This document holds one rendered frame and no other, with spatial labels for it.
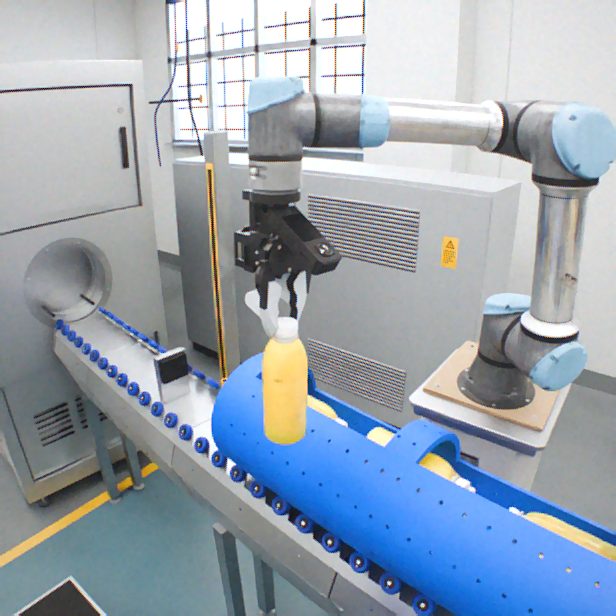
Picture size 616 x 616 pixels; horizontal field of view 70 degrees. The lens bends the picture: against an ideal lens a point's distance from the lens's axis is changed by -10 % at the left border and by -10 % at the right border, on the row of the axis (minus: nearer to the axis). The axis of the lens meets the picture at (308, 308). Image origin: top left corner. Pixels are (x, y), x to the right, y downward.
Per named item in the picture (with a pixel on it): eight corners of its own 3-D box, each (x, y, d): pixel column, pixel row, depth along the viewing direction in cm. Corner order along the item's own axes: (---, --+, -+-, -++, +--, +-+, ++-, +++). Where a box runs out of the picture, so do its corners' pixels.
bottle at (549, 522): (630, 543, 68) (527, 495, 81) (620, 571, 63) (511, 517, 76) (615, 571, 71) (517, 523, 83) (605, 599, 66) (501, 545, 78)
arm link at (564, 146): (542, 355, 103) (564, 98, 79) (586, 390, 89) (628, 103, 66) (497, 367, 101) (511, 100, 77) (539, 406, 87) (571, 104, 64)
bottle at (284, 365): (271, 417, 85) (269, 318, 78) (310, 424, 84) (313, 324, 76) (258, 442, 79) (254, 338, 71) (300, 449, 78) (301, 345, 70)
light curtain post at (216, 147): (245, 513, 221) (217, 130, 154) (253, 519, 217) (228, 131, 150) (235, 519, 217) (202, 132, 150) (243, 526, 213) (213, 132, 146)
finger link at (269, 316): (251, 326, 76) (257, 269, 73) (277, 339, 72) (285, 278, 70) (235, 329, 74) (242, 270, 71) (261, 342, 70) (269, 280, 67)
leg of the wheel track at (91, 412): (117, 494, 229) (90, 391, 204) (123, 500, 225) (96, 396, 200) (107, 499, 225) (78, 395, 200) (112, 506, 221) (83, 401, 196)
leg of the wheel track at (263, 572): (267, 603, 175) (258, 493, 151) (277, 612, 172) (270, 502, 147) (257, 612, 172) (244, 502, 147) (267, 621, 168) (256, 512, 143)
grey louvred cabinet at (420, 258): (235, 327, 411) (226, 152, 354) (483, 417, 291) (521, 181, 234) (186, 351, 371) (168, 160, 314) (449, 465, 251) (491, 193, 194)
